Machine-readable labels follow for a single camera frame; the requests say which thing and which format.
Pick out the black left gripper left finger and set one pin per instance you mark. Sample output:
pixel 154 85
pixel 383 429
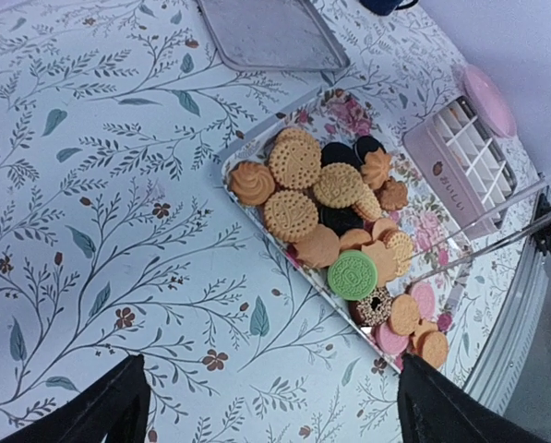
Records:
pixel 114 408

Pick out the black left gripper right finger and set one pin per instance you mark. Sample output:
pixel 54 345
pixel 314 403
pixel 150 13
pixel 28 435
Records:
pixel 433 409

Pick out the pink sandwich cookie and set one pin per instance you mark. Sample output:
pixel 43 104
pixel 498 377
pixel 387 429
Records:
pixel 388 341

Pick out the chocolate sprinkle cookie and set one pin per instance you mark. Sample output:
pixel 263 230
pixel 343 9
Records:
pixel 372 310

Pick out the green sandwich cookie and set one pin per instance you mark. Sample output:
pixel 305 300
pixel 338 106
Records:
pixel 353 276

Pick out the round beige biscuit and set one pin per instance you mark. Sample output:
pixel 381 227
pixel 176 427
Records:
pixel 295 164
pixel 290 215

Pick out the beige sandwich biscuit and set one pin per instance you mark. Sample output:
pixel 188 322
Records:
pixel 339 186

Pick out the pink divided cookie tin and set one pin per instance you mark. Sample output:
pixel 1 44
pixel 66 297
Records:
pixel 458 155

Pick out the orange swirl cookie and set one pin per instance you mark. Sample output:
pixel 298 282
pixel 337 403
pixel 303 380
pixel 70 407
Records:
pixel 252 183

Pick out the black sandwich cookie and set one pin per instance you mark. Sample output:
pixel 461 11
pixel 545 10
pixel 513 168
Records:
pixel 367 144
pixel 338 152

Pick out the pink plate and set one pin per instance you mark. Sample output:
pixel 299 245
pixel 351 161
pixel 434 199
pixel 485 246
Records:
pixel 488 102

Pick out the silver tin lid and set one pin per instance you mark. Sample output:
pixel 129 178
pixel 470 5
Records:
pixel 273 36

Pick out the dark blue mug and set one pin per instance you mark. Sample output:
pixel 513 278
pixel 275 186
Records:
pixel 385 7

